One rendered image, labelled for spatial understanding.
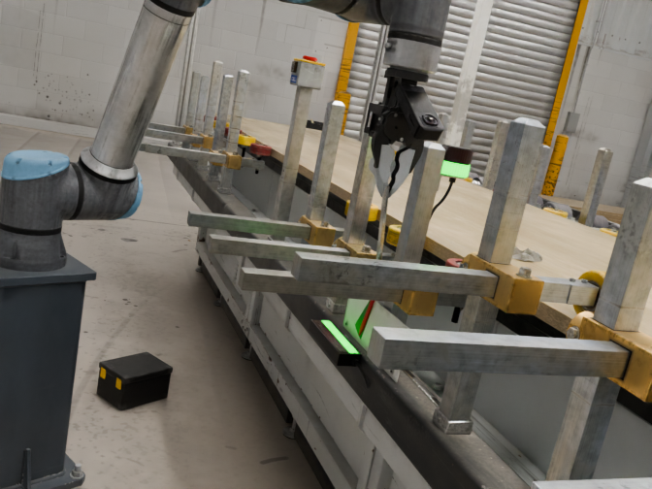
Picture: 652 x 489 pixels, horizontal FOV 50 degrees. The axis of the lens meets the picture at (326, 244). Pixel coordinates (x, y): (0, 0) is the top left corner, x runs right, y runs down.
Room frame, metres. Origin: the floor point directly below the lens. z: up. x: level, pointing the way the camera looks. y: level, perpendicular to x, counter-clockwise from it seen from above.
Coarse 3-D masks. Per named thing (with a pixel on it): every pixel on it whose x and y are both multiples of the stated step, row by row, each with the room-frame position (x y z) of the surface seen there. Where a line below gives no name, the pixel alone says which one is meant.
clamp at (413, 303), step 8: (408, 296) 1.14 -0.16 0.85; (416, 296) 1.14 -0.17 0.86; (424, 296) 1.14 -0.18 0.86; (432, 296) 1.15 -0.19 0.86; (400, 304) 1.17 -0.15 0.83; (408, 304) 1.14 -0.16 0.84; (416, 304) 1.14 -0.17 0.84; (424, 304) 1.14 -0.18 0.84; (432, 304) 1.15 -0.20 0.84; (408, 312) 1.14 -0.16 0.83; (416, 312) 1.14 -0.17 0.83; (424, 312) 1.15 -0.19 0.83; (432, 312) 1.15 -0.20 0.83
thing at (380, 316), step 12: (348, 300) 1.36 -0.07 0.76; (360, 300) 1.31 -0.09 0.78; (348, 312) 1.35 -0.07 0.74; (360, 312) 1.30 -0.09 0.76; (372, 312) 1.26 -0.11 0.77; (384, 312) 1.21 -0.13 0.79; (348, 324) 1.34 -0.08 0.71; (372, 324) 1.25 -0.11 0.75; (384, 324) 1.20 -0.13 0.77; (396, 324) 1.16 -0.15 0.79; (396, 372) 1.13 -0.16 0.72
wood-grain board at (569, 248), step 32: (256, 128) 3.40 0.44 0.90; (288, 128) 3.83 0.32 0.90; (352, 160) 2.77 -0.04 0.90; (480, 192) 2.53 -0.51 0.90; (448, 224) 1.67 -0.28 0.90; (480, 224) 1.77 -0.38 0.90; (544, 224) 2.01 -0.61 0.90; (576, 224) 2.16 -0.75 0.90; (448, 256) 1.37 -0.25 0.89; (544, 256) 1.50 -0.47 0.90; (576, 256) 1.58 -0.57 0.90; (608, 256) 1.67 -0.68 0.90; (544, 320) 1.07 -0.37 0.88
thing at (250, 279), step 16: (240, 272) 1.08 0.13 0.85; (256, 272) 1.07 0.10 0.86; (272, 272) 1.09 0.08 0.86; (288, 272) 1.11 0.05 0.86; (256, 288) 1.07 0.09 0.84; (272, 288) 1.08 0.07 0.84; (288, 288) 1.09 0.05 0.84; (304, 288) 1.10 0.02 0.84; (320, 288) 1.11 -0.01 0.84; (336, 288) 1.12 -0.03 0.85; (352, 288) 1.13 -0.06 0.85; (368, 288) 1.14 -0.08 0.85; (384, 288) 1.15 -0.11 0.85; (448, 304) 1.20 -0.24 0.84; (464, 304) 1.21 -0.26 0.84
